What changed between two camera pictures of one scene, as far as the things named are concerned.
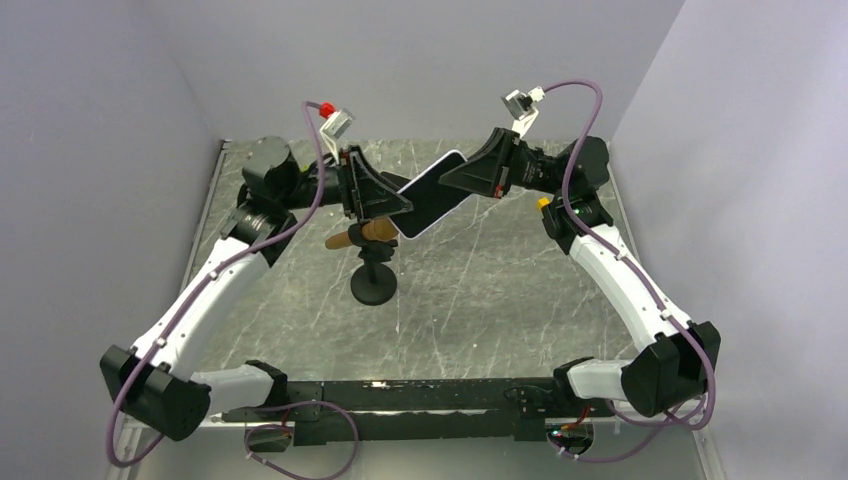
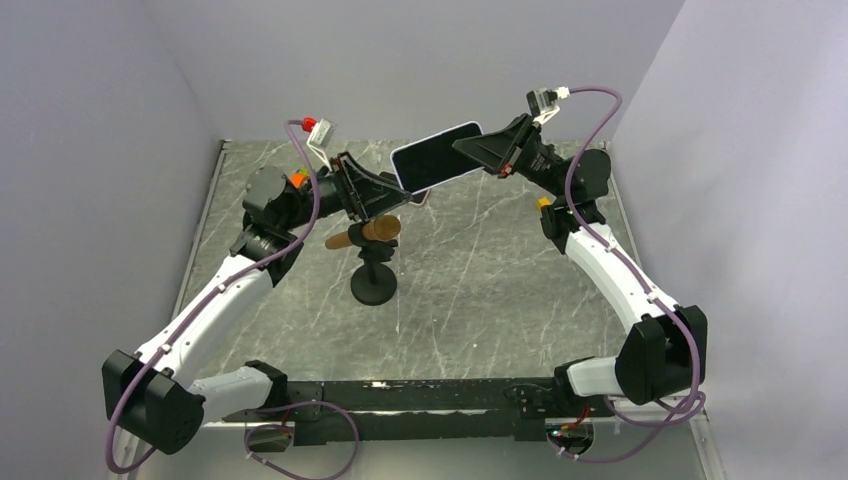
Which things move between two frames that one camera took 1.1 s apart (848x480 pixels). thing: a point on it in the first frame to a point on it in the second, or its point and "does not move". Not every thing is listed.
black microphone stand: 372,283 does not move
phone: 431,201 to 428,162
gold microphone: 374,230 does not move
